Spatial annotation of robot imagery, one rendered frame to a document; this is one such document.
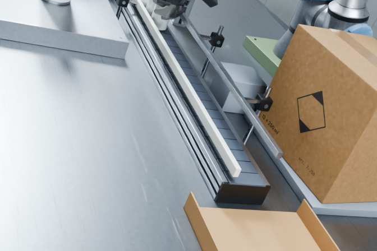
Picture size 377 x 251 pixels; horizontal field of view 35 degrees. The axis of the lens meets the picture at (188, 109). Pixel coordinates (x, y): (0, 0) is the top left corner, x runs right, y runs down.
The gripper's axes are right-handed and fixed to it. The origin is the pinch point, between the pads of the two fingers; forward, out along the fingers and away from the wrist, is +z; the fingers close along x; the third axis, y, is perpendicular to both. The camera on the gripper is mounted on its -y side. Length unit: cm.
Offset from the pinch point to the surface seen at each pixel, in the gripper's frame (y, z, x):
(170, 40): -2.1, 3.3, 5.3
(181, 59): -1.9, -2.1, 14.7
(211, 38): -7.2, -9.4, 12.0
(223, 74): -2.6, -19.3, 29.1
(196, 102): 4.7, -18.2, 36.7
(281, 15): -217, 202, -190
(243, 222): 2, -26, 66
